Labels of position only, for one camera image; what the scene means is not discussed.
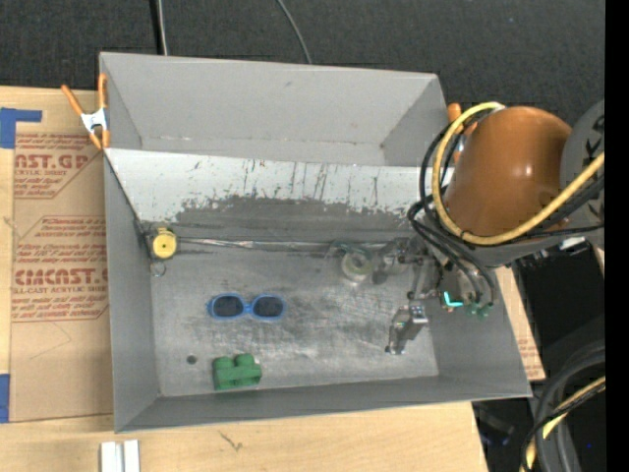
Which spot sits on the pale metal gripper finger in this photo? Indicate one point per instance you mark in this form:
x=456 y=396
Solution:
x=405 y=330
x=393 y=263

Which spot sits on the clear tape roll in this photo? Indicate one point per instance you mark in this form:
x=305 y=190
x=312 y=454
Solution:
x=355 y=266

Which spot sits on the grey metal bin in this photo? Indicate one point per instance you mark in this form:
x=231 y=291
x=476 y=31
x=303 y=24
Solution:
x=304 y=332

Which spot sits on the blue sunglasses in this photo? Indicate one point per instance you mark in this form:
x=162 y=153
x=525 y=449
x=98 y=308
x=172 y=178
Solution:
x=248 y=307

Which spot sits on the green toy building block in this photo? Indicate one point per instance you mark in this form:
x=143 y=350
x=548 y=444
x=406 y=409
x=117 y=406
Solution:
x=236 y=372

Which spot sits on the yellow round disc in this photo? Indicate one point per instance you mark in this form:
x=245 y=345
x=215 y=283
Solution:
x=163 y=246

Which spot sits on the brown cardboard board red print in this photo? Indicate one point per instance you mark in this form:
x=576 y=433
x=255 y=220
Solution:
x=54 y=263

